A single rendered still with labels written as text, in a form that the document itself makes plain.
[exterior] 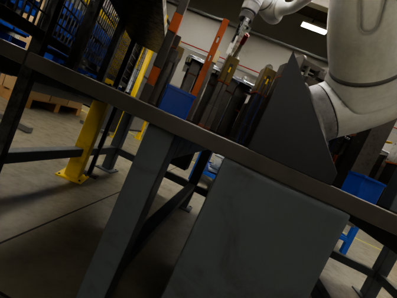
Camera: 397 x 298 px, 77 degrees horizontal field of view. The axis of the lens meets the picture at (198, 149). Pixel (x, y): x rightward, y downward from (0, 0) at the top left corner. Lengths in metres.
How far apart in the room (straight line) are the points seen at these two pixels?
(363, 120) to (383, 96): 0.07
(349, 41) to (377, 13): 0.06
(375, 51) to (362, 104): 0.13
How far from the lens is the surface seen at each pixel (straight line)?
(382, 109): 0.73
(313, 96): 0.69
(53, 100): 4.28
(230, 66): 1.21
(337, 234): 0.64
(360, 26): 0.60
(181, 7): 1.26
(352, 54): 0.62
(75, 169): 1.95
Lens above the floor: 0.70
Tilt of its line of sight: 5 degrees down
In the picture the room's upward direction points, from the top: 24 degrees clockwise
